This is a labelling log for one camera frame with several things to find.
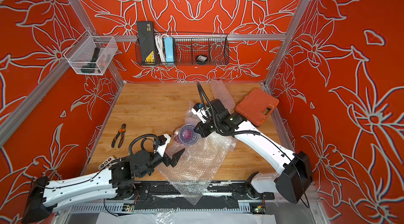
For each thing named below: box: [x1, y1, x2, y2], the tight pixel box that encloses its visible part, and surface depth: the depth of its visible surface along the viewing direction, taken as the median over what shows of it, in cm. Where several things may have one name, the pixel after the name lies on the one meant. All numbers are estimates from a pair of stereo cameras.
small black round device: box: [195, 54, 208, 66], surface depth 97 cm
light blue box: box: [164, 36, 175, 63], surface depth 91 cm
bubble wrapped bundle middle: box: [184, 100, 201, 125], surface depth 89 cm
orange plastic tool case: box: [234, 87, 280, 127], surface depth 103 cm
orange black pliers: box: [111, 123, 127, 149], surface depth 94 cm
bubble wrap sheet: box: [157, 114, 237, 205], surface depth 81 cm
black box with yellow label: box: [136, 21, 157, 63], surface depth 89 cm
